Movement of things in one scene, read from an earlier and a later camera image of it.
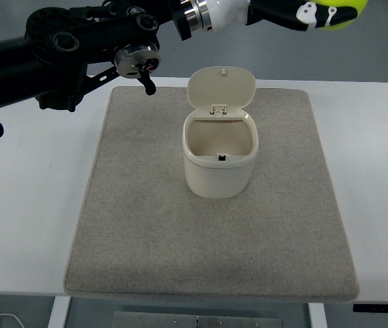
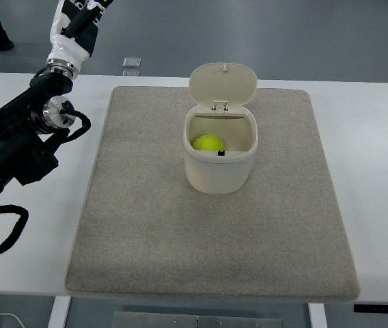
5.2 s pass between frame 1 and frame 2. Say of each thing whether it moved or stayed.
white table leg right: stayed
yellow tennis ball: moved
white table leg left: stayed
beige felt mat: stayed
